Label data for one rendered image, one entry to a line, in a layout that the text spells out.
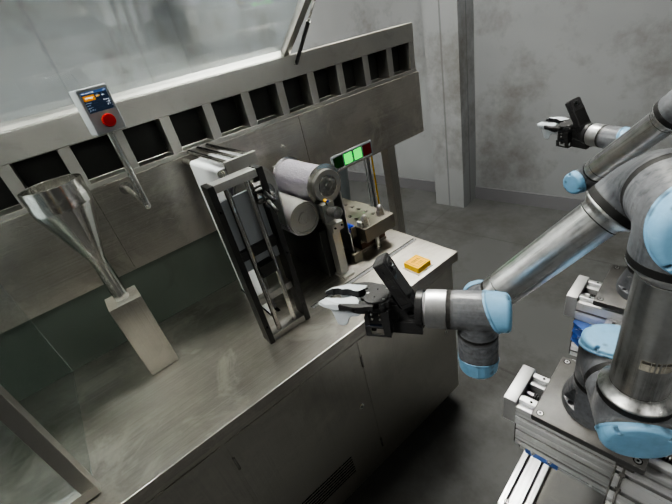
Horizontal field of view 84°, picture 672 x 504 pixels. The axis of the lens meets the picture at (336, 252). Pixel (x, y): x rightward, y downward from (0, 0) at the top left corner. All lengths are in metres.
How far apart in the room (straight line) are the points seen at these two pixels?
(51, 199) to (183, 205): 0.49
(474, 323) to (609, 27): 2.81
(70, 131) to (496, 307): 1.23
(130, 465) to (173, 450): 0.11
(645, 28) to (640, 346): 2.71
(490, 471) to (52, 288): 1.79
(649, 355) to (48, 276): 1.50
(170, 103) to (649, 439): 1.47
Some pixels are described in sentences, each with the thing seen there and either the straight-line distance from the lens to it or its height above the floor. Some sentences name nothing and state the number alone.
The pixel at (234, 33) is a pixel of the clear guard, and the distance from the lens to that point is 1.41.
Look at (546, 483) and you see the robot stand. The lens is 1.71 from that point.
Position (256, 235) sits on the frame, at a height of 1.25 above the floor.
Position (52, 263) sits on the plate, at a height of 1.28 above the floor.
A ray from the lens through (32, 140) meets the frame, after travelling 1.38.
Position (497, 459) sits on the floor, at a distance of 1.97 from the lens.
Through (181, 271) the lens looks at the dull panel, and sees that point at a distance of 1.53.
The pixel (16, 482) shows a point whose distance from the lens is 1.12.
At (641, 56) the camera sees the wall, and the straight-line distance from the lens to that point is 3.32.
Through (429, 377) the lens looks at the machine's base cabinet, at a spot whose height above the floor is 0.34.
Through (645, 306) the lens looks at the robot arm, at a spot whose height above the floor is 1.27.
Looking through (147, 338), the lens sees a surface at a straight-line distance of 1.30.
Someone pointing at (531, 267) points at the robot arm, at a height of 1.25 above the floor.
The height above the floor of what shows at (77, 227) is 1.42.
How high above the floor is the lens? 1.71
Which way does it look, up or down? 30 degrees down
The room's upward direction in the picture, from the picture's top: 14 degrees counter-clockwise
